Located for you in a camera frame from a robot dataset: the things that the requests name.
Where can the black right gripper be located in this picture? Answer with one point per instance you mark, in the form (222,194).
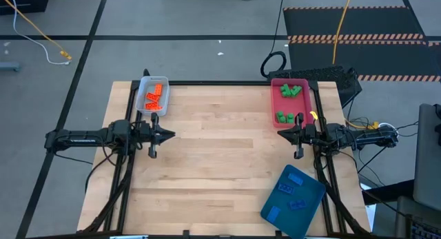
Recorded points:
(308,133)

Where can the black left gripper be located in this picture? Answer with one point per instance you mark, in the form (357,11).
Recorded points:
(146,133)

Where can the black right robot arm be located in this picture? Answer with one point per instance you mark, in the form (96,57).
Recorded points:
(365,139)

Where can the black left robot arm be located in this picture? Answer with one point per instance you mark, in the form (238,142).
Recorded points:
(86,137)

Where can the pink translucent plastic bin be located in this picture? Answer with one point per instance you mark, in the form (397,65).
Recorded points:
(293,104)

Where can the yellow tape tag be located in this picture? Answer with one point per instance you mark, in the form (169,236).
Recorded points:
(313,115)

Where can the grey translucent plastic bin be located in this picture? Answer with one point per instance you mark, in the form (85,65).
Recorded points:
(143,101)

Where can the blue plastic tray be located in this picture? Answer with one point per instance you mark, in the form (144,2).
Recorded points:
(293,225)

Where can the black hazard-striped floor mat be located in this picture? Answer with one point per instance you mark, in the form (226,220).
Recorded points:
(351,22)
(379,60)

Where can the black desk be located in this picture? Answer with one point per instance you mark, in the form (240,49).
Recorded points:
(389,194)

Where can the grey laptop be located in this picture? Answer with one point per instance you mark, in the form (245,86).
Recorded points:
(427,156)

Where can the black keyboard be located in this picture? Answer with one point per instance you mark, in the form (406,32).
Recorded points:
(425,230)

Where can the grey metal foot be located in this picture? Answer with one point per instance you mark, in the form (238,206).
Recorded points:
(8,66)

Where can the black box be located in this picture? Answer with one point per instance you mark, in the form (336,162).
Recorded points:
(24,1)

